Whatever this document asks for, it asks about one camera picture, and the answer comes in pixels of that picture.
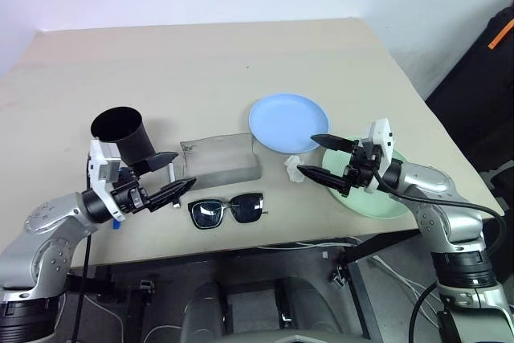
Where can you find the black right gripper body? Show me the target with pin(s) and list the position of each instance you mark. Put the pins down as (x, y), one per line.
(361, 166)

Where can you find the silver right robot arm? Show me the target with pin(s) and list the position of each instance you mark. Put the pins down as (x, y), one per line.
(437, 194)

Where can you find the crumpled white paper ball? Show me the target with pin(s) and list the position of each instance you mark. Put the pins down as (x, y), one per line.
(292, 166)

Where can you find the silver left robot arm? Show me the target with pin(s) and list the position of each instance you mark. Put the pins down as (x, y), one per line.
(44, 234)

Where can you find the black cylindrical cup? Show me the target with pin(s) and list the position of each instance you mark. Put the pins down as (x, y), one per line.
(128, 134)

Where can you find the dark grey rounded shape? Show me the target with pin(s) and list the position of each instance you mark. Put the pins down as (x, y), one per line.
(205, 311)

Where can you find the light blue plate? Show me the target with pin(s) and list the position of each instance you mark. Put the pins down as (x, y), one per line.
(287, 120)

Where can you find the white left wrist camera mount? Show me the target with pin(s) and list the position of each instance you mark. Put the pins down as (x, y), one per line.
(97, 158)

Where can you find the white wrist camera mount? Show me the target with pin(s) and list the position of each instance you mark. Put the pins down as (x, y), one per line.
(97, 158)
(383, 134)

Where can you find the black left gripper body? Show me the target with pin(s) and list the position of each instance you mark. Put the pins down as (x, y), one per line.
(129, 196)

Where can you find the transparent plastic case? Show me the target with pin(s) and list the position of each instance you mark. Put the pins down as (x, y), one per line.
(221, 158)

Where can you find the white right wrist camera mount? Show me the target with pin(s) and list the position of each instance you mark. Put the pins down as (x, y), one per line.
(383, 134)

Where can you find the black table frame brace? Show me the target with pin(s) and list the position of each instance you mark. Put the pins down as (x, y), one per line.
(381, 244)

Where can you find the small blue object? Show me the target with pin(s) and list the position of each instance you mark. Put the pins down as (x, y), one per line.
(116, 225)

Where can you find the black equipment case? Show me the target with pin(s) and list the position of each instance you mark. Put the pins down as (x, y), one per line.
(470, 110)

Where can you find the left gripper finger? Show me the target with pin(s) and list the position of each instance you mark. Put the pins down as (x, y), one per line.
(172, 192)
(160, 159)

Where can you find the light green plate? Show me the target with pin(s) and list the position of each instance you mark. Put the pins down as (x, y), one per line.
(373, 208)

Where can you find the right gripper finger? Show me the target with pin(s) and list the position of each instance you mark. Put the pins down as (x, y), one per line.
(323, 177)
(335, 143)

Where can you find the black table leg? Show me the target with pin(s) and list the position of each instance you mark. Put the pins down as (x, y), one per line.
(363, 303)

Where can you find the black sunglasses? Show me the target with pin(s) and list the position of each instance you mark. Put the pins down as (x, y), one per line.
(245, 208)

